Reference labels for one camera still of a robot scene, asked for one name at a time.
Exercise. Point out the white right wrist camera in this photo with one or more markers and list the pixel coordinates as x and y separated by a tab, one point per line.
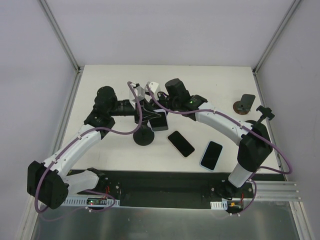
152	87

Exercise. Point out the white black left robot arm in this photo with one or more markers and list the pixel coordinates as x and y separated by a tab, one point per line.
48	181

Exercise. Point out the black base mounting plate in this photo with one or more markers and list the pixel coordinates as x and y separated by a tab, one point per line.
173	190

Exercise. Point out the phone with blue case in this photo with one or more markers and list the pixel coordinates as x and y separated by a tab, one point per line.
211	156

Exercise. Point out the phone with lilac case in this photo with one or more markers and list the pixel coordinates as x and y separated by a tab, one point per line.
159	123

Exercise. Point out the phone stand with wooden base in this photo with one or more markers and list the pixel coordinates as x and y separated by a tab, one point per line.
244	105

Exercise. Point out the black round-base phone stand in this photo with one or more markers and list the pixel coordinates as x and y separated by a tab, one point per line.
265	113

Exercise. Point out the aluminium corner frame post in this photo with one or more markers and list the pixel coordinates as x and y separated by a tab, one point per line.
293	7
59	34

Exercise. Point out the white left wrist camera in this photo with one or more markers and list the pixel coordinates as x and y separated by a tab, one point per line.
136	94

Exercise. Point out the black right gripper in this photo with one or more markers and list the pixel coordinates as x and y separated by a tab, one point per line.
163	99

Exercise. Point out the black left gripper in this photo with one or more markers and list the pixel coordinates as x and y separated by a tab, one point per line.
137	113

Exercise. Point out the black clamp phone stand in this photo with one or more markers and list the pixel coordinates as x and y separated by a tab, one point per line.
144	136

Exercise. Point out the aluminium corner frame post left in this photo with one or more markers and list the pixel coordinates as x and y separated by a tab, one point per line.
59	34

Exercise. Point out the phone with cream case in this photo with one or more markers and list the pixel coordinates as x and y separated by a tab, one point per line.
181	144

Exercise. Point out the aluminium corner frame post right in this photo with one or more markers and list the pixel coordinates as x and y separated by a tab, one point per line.
293	7

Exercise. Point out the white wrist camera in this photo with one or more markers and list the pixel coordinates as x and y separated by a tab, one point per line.
136	94
152	87

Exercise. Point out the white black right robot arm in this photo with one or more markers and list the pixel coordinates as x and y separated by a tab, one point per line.
251	138

